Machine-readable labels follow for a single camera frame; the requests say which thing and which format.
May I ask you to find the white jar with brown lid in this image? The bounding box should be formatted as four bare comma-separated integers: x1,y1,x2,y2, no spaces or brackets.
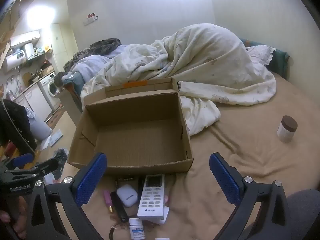
277,115,298,143

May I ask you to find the black jacket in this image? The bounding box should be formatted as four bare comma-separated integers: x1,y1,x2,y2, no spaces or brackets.
0,99,37,150

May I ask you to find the cream printed duvet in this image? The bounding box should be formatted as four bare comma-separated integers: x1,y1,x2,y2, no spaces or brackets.
80,23,277,135

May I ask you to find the teal cloth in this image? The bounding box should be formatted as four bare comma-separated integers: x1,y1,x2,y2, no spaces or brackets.
61,71,83,85

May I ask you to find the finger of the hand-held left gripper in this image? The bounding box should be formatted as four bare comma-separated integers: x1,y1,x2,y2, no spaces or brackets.
10,152,34,168
33,157,60,178

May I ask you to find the white washing machine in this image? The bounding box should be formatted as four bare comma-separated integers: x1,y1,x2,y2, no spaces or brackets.
37,73,62,110

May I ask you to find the wall socket with plug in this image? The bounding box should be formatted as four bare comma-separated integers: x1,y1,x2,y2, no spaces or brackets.
83,12,99,26

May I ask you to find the dark green headboard cushion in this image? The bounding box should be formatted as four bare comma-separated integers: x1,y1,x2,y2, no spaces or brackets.
240,38,290,77

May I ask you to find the black plastic bag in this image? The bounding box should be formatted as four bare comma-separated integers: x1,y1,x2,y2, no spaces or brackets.
54,149,69,178

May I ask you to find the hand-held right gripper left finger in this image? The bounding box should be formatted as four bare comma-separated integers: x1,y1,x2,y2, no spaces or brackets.
25,152,108,240

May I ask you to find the white floor cabinet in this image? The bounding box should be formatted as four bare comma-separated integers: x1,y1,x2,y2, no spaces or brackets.
16,82,53,123

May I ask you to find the lavender blanket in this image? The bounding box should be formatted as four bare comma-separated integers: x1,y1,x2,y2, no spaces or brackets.
72,45,130,83

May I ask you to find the cardboard box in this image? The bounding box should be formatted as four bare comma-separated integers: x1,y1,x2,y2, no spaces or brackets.
67,77,194,176

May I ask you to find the white water heater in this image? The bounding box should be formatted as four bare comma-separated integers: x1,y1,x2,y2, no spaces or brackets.
5,50,27,74

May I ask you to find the white labelled pill bottle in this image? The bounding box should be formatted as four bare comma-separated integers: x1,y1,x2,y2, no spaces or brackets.
129,218,145,240

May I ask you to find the white remote control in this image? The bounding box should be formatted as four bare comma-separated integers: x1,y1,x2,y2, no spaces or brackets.
137,174,167,218

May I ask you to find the pink lipstick tube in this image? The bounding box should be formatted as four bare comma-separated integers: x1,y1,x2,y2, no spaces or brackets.
104,190,113,213

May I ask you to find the wooden ladder rack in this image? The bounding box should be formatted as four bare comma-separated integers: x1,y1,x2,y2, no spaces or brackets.
0,17,14,65

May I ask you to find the white paper sheet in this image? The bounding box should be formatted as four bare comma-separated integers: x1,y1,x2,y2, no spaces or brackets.
40,130,64,149

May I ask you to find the white earbuds case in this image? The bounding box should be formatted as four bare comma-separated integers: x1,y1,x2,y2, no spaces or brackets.
116,184,138,207

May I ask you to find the floral ruffled pillow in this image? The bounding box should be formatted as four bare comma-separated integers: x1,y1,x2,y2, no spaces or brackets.
246,45,273,67

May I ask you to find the white wall cabinet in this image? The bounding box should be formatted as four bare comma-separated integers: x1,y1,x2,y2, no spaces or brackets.
10,30,41,47

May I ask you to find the black lighter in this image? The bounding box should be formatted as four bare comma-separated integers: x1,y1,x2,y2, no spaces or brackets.
110,191,129,222

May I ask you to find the grey stuffed bag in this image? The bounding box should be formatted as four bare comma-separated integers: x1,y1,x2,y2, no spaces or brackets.
27,116,52,140

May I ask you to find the dark patterned blanket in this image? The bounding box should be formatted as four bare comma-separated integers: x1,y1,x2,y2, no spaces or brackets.
64,38,123,70

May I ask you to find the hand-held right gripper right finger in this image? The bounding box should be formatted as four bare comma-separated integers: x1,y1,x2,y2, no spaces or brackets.
209,152,293,240

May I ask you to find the person's left hand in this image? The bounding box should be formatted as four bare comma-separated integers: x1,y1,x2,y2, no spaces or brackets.
0,197,28,238

